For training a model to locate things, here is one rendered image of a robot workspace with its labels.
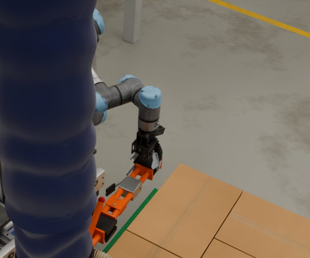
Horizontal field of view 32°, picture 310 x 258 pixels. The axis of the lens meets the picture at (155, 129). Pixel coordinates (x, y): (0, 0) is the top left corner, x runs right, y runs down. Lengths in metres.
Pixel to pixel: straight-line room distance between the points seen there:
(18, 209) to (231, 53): 4.13
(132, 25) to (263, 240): 2.91
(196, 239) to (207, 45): 2.94
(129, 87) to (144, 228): 1.07
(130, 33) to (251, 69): 1.19
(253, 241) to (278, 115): 1.96
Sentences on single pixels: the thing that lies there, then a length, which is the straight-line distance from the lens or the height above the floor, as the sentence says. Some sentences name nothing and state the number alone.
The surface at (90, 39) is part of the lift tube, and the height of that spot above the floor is 2.11.
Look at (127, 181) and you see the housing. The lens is 1.99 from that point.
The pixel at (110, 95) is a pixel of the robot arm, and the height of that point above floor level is 1.57.
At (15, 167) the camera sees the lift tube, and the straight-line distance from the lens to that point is 1.27.
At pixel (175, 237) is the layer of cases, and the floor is 0.54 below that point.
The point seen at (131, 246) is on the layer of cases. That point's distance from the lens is 2.71.
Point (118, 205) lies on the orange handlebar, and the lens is 1.91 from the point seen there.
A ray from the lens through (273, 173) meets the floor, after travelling 4.05.
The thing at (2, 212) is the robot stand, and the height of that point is 1.04.
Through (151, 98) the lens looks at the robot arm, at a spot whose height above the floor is 1.60.
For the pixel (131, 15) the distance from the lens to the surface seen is 5.14.
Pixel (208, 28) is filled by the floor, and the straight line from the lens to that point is 5.67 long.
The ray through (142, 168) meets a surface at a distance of 2.05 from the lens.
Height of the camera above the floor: 2.67
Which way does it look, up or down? 39 degrees down
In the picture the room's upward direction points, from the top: 6 degrees clockwise
